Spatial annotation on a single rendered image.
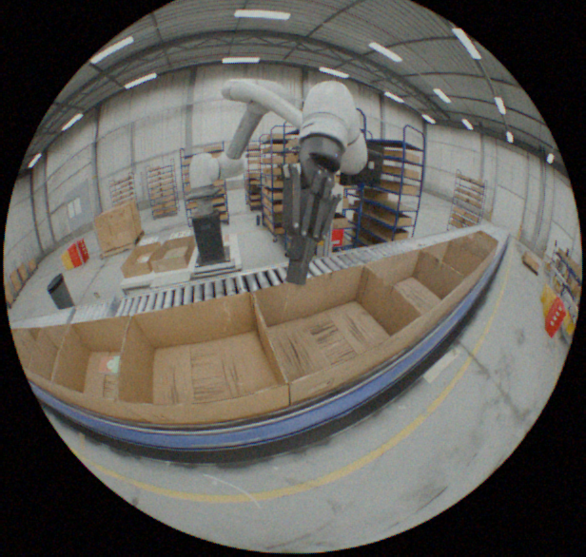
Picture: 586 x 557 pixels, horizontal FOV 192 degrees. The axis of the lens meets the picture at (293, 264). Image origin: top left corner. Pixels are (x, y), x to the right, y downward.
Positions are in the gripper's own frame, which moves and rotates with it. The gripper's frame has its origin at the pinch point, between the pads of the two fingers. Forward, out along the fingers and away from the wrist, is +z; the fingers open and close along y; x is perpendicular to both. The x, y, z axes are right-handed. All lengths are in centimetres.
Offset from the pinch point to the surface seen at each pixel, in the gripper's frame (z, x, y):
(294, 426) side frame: 36.2, 2.3, -6.9
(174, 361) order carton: 37, -33, 12
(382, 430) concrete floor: 98, 14, -96
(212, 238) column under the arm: -7, -102, -16
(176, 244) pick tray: 2, -153, 2
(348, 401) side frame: 30.5, 6.8, -19.4
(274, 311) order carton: 15.7, -25.0, -17.2
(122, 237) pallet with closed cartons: 13, -473, 119
